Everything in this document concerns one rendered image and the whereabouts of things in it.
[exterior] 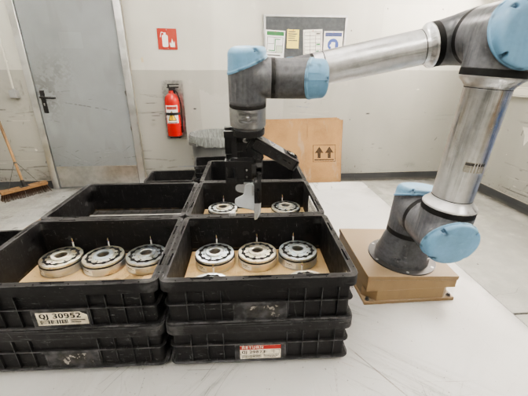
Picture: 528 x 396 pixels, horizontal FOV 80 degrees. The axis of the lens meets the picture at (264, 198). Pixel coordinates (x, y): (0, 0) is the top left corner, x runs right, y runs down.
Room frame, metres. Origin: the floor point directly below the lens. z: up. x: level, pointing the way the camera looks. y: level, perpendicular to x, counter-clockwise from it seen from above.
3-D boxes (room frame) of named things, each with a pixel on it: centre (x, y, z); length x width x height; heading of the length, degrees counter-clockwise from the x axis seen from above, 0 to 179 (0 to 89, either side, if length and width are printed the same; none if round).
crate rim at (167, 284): (0.67, 0.02, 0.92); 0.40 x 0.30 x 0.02; 93
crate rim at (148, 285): (0.65, 0.41, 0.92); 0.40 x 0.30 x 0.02; 93
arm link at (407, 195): (0.81, -0.42, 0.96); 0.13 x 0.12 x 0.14; 1
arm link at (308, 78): (0.68, -0.07, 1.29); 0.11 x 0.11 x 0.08; 1
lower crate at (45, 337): (0.65, 0.41, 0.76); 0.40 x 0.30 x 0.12; 93
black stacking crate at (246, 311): (0.67, 0.02, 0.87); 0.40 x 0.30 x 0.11; 93
